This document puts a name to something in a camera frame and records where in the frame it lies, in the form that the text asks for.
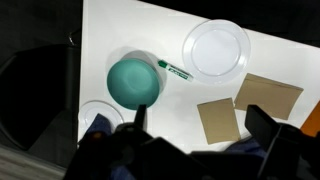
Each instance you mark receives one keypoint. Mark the green marker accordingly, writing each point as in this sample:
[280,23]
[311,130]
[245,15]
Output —
[175,70]

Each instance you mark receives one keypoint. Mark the large brown cardboard sheet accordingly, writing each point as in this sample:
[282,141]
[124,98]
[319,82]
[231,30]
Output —
[275,98]

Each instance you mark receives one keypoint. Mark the blue knitted cloth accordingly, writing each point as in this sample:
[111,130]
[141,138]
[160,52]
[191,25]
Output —
[99,129]

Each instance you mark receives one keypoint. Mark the black chair near side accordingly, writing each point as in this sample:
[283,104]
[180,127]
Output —
[39,100]

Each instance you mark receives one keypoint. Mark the green bowl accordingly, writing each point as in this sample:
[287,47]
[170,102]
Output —
[132,82]

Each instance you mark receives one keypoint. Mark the large clear plastic plate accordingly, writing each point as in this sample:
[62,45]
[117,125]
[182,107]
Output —
[216,51]

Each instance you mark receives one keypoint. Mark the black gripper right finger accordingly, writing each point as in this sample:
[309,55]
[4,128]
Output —
[261,126]

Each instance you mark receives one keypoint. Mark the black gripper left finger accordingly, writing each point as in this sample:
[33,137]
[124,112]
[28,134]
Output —
[140,116]

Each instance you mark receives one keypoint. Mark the small brown cardboard square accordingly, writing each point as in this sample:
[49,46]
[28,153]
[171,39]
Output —
[219,121]

